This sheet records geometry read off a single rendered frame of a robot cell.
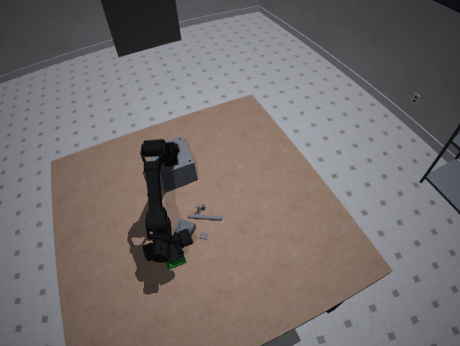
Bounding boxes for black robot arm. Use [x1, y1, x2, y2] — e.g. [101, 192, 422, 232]
[140, 139, 184, 263]

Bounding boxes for grey flat bar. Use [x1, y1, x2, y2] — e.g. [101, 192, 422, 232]
[188, 214, 222, 220]

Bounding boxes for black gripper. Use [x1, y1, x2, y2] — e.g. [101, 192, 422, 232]
[143, 229, 193, 261]

